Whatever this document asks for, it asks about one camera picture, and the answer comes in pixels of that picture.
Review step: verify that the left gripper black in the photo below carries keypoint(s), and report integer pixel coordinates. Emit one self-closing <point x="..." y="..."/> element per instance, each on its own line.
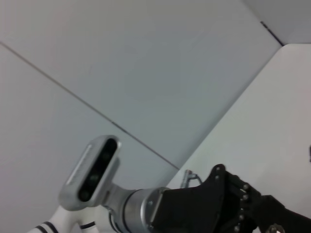
<point x="194" y="208"/>

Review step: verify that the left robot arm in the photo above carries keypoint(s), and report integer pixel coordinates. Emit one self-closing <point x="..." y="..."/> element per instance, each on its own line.
<point x="136" y="206"/>

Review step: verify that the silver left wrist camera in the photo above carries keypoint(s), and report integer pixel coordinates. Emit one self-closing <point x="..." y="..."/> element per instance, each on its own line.
<point x="94" y="170"/>

